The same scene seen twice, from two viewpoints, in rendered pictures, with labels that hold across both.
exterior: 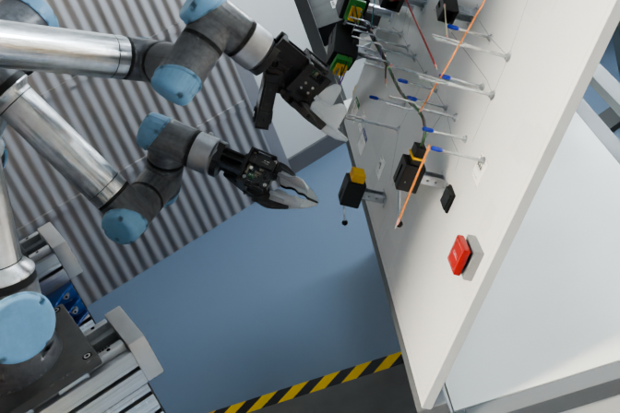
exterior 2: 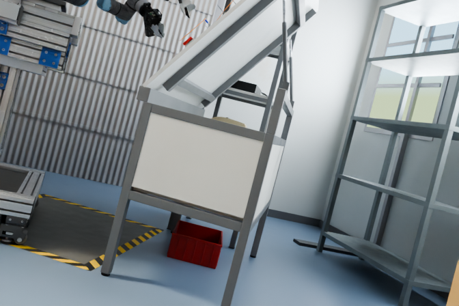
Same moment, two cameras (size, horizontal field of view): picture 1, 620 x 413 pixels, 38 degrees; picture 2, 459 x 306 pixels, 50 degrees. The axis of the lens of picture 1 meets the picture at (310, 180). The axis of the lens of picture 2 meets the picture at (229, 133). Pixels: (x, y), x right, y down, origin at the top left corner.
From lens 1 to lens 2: 171 cm
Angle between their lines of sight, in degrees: 28
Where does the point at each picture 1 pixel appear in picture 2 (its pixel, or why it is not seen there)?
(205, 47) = not seen: outside the picture
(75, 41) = not seen: outside the picture
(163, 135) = not seen: outside the picture
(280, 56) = not seen: outside the picture
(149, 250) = (96, 173)
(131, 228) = (105, 1)
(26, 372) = not seen: outside the picture
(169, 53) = not seen: outside the picture
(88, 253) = (74, 151)
